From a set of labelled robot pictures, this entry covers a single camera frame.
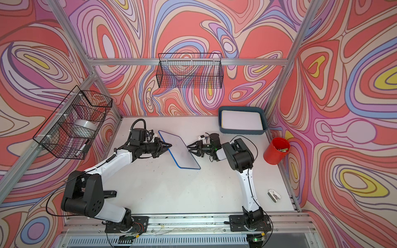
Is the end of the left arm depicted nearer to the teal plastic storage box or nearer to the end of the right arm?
the end of the right arm

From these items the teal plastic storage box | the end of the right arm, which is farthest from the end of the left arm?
the teal plastic storage box

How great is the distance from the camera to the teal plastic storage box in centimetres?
109

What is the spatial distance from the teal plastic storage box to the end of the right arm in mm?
184
